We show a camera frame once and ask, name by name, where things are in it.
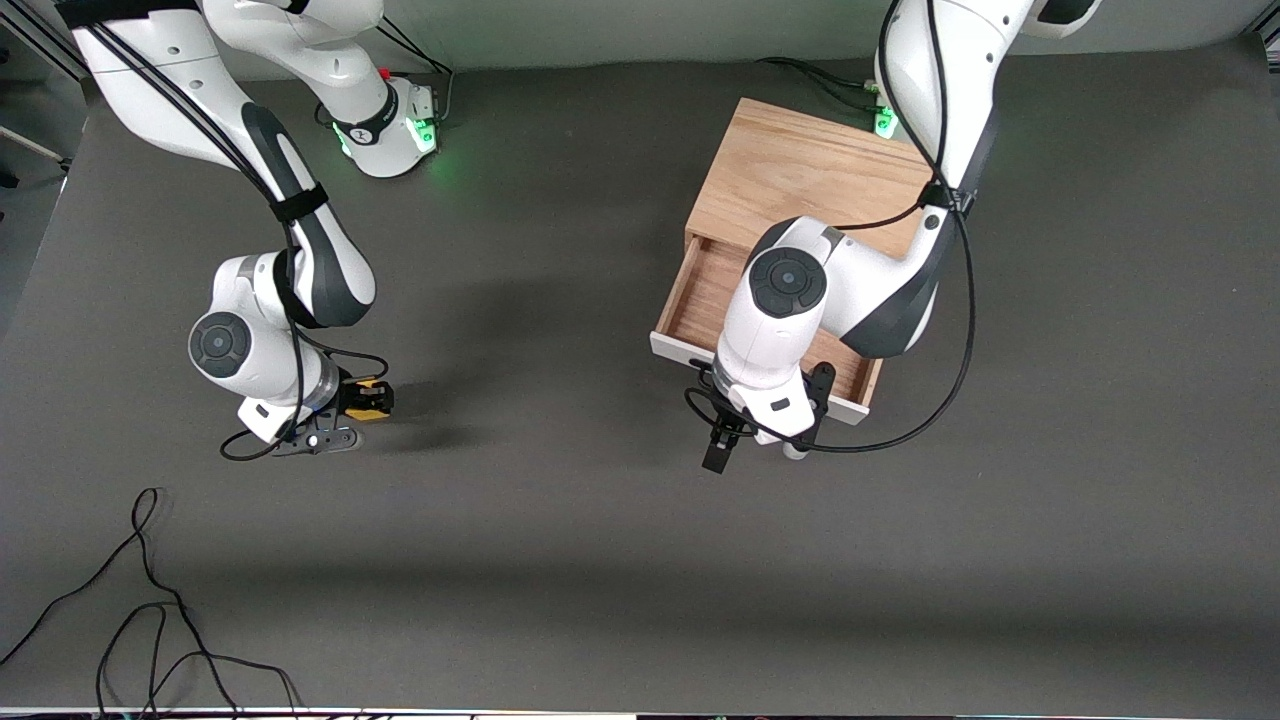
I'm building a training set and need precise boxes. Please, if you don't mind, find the wooden drawer with white front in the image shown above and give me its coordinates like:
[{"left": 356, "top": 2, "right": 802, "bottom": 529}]
[{"left": 650, "top": 234, "right": 887, "bottom": 429}]

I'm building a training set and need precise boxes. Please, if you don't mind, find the black left arm base cable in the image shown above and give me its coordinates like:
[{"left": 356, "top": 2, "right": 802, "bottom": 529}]
[{"left": 757, "top": 56, "right": 887, "bottom": 107}]

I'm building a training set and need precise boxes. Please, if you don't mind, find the dark metal frame strut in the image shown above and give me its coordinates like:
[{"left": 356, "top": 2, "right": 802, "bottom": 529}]
[{"left": 0, "top": 18, "right": 87, "bottom": 83}]

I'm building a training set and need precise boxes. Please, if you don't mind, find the yellow wooden cube block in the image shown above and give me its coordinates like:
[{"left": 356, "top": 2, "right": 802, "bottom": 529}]
[{"left": 345, "top": 377, "right": 395, "bottom": 422}]

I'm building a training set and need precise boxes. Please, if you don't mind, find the black arm base cable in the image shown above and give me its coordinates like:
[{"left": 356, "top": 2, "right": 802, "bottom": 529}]
[
  {"left": 757, "top": 56, "right": 887, "bottom": 107},
  {"left": 364, "top": 15, "right": 457, "bottom": 127}
]

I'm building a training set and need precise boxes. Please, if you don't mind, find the loose thin black cable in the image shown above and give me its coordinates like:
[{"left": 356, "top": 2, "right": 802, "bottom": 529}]
[{"left": 0, "top": 487, "right": 306, "bottom": 720}]

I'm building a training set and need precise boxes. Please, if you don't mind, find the black right arm base cable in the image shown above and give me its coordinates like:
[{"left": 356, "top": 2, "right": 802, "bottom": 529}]
[{"left": 364, "top": 15, "right": 457, "bottom": 127}]

